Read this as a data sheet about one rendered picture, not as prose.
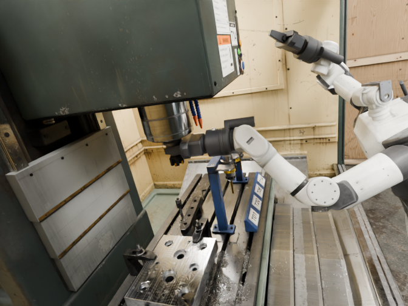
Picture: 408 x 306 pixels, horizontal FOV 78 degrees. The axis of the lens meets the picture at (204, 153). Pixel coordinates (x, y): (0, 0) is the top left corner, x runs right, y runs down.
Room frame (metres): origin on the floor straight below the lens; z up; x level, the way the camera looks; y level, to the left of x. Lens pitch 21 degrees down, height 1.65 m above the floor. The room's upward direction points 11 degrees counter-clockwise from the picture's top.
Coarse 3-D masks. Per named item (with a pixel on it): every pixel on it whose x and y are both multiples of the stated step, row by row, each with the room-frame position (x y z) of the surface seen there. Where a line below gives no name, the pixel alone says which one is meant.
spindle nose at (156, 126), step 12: (144, 108) 0.73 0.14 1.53; (156, 108) 0.72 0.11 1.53; (168, 108) 0.72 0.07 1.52; (180, 108) 0.74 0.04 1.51; (144, 120) 0.74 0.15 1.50; (156, 120) 0.72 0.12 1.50; (168, 120) 0.72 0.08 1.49; (180, 120) 0.73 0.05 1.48; (144, 132) 0.76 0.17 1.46; (156, 132) 0.72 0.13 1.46; (168, 132) 0.72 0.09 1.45; (180, 132) 0.73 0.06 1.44
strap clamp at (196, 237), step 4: (196, 220) 0.83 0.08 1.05; (200, 220) 0.88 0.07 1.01; (204, 220) 0.88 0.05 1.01; (208, 220) 0.89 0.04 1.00; (196, 224) 0.84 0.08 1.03; (200, 224) 0.83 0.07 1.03; (204, 224) 0.86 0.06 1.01; (208, 224) 0.89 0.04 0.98; (196, 228) 0.83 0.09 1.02; (200, 228) 0.83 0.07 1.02; (204, 228) 0.84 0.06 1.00; (208, 228) 0.88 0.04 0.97; (196, 232) 0.82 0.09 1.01; (200, 232) 0.81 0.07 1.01; (204, 232) 0.88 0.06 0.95; (208, 232) 0.87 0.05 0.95; (192, 236) 0.80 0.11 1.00; (196, 236) 0.80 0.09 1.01; (200, 236) 0.79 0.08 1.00; (204, 236) 0.87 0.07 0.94; (208, 236) 0.86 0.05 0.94; (196, 240) 0.78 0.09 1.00
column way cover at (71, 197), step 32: (64, 160) 0.90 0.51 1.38; (96, 160) 1.03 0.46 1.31; (32, 192) 0.75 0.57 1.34; (64, 192) 0.85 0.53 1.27; (96, 192) 0.98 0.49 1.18; (128, 192) 1.16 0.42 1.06; (64, 224) 0.81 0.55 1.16; (96, 224) 0.93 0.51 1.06; (128, 224) 1.09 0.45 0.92; (64, 256) 0.77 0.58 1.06; (96, 256) 0.87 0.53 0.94
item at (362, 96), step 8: (360, 88) 0.85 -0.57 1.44; (368, 88) 0.82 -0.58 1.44; (376, 88) 0.77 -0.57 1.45; (352, 96) 0.86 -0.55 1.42; (360, 96) 0.82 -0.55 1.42; (368, 96) 0.79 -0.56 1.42; (360, 104) 0.83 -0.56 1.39; (368, 104) 0.81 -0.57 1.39; (368, 112) 0.82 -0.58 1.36; (376, 112) 0.78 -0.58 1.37
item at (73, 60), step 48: (0, 0) 0.80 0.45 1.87; (48, 0) 0.75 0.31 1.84; (96, 0) 0.70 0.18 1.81; (144, 0) 0.65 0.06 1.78; (192, 0) 0.61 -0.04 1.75; (0, 48) 0.83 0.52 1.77; (48, 48) 0.77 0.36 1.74; (96, 48) 0.71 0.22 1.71; (144, 48) 0.66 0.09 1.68; (192, 48) 0.62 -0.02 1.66; (48, 96) 0.79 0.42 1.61; (96, 96) 0.73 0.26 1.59; (144, 96) 0.67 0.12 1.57; (192, 96) 0.63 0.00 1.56
